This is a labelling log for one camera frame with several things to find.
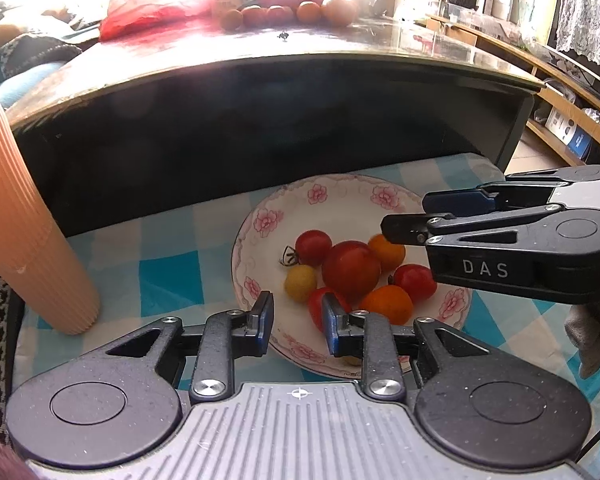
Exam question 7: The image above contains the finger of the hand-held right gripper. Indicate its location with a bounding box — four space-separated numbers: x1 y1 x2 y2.
381 203 567 249
422 171 567 216

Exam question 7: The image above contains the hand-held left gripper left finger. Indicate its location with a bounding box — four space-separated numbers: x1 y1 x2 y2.
104 290 276 404

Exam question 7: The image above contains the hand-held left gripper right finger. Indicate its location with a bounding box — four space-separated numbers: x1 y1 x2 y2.
321 292 487 402

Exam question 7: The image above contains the red cherry tomato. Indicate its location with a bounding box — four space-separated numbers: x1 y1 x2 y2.
279 229 333 267
307 287 353 334
387 263 438 305

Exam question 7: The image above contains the small orange tomato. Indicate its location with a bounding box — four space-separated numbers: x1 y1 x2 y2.
357 285 414 326
367 233 407 274

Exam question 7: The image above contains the large red tomato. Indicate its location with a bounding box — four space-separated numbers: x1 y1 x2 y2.
322 240 382 297

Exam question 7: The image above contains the white floral plate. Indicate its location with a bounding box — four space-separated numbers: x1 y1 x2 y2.
230 174 473 380

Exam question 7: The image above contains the person's right hand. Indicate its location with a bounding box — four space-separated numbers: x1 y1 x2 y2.
564 299 600 381

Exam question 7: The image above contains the blue white checkered tablecloth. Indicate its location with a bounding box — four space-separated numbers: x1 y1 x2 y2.
9 152 600 480

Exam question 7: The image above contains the blue box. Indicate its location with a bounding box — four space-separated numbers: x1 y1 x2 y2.
566 129 594 158

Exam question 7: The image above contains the white box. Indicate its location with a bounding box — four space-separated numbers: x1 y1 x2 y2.
545 109 578 142

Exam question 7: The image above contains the wooden shelf unit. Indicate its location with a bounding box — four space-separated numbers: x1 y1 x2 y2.
414 14 600 167

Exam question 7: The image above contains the dark coffee table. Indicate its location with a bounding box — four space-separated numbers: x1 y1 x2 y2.
5 14 546 239

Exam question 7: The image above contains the pink ribbed cup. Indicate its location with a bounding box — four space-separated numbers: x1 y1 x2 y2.
0 95 102 336

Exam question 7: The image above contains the dark red cloth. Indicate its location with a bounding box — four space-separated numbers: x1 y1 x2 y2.
0 429 37 480

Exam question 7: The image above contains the red plastic bag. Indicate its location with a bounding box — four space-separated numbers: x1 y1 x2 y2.
99 0 216 41

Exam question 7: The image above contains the light blue cloth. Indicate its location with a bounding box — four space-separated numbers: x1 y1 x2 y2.
0 59 67 110

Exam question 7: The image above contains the grey knitted cloth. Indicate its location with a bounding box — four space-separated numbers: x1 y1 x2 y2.
0 32 84 80

